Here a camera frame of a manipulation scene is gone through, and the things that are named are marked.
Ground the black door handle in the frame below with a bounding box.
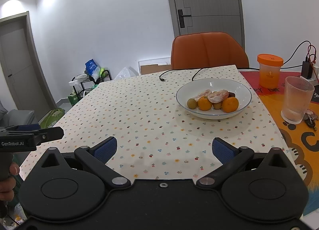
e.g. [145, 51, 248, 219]
[177, 8, 192, 29]

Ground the bunch of keys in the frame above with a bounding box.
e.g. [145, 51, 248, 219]
[303, 110, 319, 131]

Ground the white power strip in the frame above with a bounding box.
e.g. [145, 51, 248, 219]
[299, 64, 319, 82]

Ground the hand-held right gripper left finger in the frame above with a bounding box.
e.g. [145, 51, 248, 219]
[37, 137, 131, 191]

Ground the black USB cable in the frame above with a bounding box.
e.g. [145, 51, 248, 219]
[159, 69, 203, 82]

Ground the white board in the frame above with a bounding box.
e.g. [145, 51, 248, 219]
[138, 57, 172, 75]

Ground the large orange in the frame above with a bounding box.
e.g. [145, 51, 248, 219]
[221, 97, 239, 113]
[197, 96, 213, 111]

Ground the person's left hand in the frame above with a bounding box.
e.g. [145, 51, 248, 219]
[0, 163, 20, 202]

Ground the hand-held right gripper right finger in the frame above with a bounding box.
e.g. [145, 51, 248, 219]
[196, 137, 289, 191]

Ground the blue bag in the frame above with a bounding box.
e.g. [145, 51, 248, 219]
[85, 59, 99, 77]

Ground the black charger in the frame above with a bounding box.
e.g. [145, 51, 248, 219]
[301, 61, 314, 79]

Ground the cardboard sheet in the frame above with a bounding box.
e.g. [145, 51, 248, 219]
[140, 64, 172, 75]

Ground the black charger cable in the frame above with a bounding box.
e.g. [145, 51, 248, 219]
[282, 41, 313, 69]

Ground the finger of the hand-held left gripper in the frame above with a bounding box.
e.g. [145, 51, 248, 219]
[0, 124, 41, 134]
[31, 127, 64, 146]

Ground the green bag on floor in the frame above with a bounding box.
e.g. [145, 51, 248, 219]
[37, 108, 66, 128]

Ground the orange chair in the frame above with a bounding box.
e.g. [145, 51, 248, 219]
[171, 31, 250, 70]

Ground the grey sofa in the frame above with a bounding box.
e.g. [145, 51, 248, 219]
[0, 109, 36, 127]

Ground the colourful cartoon tablecloth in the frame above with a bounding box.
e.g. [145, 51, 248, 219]
[239, 69, 319, 217]

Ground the red cable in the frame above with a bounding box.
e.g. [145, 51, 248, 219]
[305, 42, 319, 65]

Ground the white plate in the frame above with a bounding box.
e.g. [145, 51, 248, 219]
[176, 79, 253, 120]

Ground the green box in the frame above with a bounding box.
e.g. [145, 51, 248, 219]
[68, 93, 80, 107]

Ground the clear plastic bag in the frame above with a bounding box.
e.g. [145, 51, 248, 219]
[114, 67, 137, 80]

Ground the grey side door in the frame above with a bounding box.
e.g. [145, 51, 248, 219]
[0, 11, 58, 118]

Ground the black shoe rack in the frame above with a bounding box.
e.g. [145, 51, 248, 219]
[72, 69, 112, 103]

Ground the orange lidded cup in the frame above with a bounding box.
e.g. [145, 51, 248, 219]
[257, 54, 284, 88]

